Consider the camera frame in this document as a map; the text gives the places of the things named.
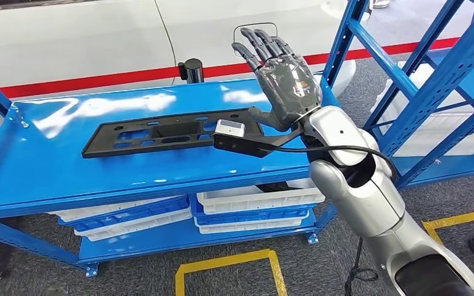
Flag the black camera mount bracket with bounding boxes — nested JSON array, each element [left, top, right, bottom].
[[213, 122, 306, 159]]

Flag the blue metal shelf rack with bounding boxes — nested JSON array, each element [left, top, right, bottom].
[[0, 0, 467, 286], [378, 0, 474, 191]]

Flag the translucent white plastic crate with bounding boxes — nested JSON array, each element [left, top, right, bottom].
[[370, 61, 474, 158]]

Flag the black cylinder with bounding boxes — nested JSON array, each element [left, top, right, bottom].
[[178, 58, 205, 84]]

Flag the black plastic panel part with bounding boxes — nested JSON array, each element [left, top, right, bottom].
[[81, 107, 264, 159]]

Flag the white car with red stripe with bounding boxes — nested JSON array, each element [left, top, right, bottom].
[[0, 0, 463, 152]]

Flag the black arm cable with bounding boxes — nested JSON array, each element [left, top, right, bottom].
[[259, 144, 399, 296]]

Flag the white plastic tray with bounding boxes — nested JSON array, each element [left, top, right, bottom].
[[74, 208, 193, 242], [194, 210, 312, 235], [196, 178, 326, 215], [48, 195, 189, 223]]

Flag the yellow floor tape square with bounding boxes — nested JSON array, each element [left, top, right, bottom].
[[175, 248, 289, 296], [421, 206, 474, 246]]

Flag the white car fuel flap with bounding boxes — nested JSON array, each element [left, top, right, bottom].
[[233, 22, 279, 54]]

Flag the black curved part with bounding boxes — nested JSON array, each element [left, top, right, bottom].
[[256, 183, 301, 194]]

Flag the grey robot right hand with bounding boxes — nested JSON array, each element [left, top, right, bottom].
[[231, 27, 323, 133]]

